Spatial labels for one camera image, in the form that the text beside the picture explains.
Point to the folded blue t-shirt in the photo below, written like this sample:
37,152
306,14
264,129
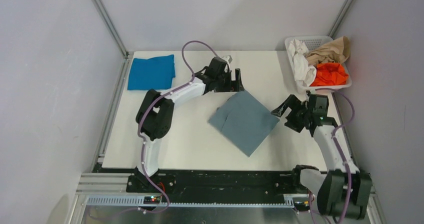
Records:
153,73

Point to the right controller board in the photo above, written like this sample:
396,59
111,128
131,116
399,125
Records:
301,207

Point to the left aluminium corner post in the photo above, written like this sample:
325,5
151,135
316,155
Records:
109,24

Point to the beige crumpled t-shirt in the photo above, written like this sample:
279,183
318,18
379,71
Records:
336,51

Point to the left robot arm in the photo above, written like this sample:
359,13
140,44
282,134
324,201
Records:
155,115

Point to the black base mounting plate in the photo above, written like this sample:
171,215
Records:
218,186

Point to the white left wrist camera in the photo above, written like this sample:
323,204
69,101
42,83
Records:
227,58

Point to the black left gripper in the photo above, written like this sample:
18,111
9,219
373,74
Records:
233,85

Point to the grey-blue t-shirt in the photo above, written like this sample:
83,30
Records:
244,121

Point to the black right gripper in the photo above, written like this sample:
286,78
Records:
293,102

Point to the right aluminium corner post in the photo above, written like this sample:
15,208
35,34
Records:
341,16

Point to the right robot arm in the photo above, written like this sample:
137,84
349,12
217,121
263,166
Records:
334,169

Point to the white crumpled t-shirt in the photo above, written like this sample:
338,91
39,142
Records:
303,72

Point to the left controller board with leds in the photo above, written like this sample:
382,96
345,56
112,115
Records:
152,200

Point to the orange crumpled t-shirt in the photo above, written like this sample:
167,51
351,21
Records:
330,74

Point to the white plastic laundry basket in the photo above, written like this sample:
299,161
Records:
312,43

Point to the aluminium corner post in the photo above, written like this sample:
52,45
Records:
341,16
109,24

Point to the aluminium front frame rail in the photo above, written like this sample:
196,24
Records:
105,187

